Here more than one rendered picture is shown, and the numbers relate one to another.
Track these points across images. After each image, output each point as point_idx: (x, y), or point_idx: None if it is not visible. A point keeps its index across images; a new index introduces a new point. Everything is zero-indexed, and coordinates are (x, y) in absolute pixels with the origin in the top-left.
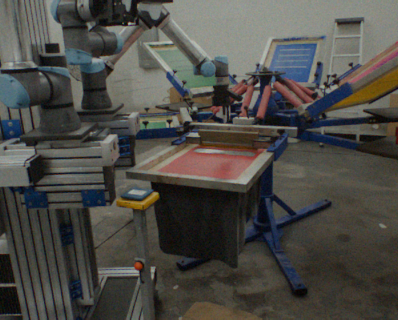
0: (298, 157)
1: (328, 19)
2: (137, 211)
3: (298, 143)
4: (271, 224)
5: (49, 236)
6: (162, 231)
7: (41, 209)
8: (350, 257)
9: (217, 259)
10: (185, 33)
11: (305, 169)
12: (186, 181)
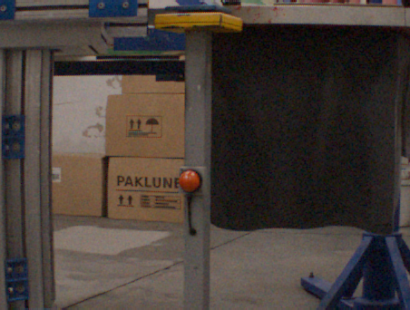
0: None
1: None
2: (196, 44)
3: (408, 227)
4: (401, 286)
5: None
6: (214, 169)
7: None
8: None
9: (345, 225)
10: None
11: None
12: (294, 13)
